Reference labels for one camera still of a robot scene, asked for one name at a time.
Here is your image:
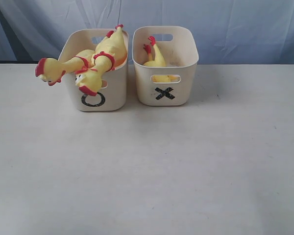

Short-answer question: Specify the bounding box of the broken chicken body piece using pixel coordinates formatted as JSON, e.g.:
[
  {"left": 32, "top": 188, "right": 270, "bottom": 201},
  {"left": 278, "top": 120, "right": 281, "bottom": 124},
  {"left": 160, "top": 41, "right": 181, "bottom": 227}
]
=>
[{"left": 143, "top": 36, "right": 178, "bottom": 83}]

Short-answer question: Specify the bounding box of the yellow rubber chicken front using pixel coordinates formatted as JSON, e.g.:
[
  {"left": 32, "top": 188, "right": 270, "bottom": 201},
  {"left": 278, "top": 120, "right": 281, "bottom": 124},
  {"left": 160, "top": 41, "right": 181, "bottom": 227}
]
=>
[{"left": 75, "top": 24, "right": 127, "bottom": 96}]

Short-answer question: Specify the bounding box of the yellow rubber chicken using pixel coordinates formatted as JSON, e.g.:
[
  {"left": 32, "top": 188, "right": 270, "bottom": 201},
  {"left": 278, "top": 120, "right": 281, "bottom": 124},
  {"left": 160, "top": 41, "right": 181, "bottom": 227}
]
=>
[
  {"left": 35, "top": 49, "right": 95, "bottom": 86},
  {"left": 75, "top": 24, "right": 127, "bottom": 96}
]

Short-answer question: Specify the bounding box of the yellow rubber chicken top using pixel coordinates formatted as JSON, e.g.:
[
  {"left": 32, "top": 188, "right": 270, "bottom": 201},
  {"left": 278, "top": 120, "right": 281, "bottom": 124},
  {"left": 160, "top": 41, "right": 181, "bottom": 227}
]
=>
[{"left": 35, "top": 49, "right": 95, "bottom": 86}]

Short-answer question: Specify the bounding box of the cream bin marked O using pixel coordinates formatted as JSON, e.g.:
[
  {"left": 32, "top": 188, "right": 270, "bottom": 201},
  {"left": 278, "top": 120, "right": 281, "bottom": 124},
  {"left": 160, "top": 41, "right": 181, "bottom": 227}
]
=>
[{"left": 58, "top": 28, "right": 128, "bottom": 112}]

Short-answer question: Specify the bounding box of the cream bin marked X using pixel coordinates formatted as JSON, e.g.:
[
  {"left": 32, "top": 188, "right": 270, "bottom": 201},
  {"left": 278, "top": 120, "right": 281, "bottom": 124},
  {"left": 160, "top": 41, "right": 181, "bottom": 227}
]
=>
[{"left": 132, "top": 26, "right": 199, "bottom": 106}]

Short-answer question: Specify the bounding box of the blue backdrop curtain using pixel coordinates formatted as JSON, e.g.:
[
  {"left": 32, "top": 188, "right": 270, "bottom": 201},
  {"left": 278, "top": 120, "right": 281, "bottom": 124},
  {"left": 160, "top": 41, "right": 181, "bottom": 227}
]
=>
[{"left": 0, "top": 0, "right": 294, "bottom": 64}]

